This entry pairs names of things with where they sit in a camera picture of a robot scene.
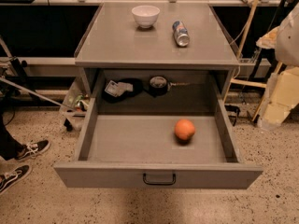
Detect black trouser leg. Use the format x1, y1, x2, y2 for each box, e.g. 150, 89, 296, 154
0, 114, 23, 161

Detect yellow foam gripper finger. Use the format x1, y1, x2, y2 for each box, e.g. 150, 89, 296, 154
259, 66, 299, 128

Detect orange fruit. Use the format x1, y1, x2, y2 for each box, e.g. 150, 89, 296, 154
175, 119, 195, 141

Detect black white sneaker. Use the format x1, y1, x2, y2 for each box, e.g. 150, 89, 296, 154
16, 140, 50, 161
0, 164, 32, 195

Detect black white sneaker upper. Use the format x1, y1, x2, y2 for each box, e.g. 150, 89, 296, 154
16, 140, 50, 161

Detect blue silver soda can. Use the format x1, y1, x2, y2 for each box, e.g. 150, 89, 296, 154
172, 21, 190, 47

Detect grey open top drawer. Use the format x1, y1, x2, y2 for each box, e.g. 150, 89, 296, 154
54, 99, 263, 189

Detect wooden easel frame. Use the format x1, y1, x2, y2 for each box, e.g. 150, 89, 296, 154
222, 0, 284, 123

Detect grey metal pole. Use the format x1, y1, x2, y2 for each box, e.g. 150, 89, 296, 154
0, 77, 72, 109

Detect grey cabinet counter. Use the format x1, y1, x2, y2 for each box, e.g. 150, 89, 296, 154
75, 1, 238, 94

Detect white ceramic bowl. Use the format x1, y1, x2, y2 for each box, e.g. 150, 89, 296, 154
132, 5, 160, 28

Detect clear plastic bin with items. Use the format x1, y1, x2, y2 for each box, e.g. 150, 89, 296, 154
59, 77, 90, 131

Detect black drawer handle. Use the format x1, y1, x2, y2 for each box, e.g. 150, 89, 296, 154
143, 173, 177, 186

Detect black cloth with white packet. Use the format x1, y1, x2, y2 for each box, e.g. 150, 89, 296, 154
102, 78, 143, 104

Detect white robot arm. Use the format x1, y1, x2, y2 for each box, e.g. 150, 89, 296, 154
256, 5, 299, 130

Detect black white sneaker lower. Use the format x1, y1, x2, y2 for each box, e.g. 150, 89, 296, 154
0, 164, 32, 195

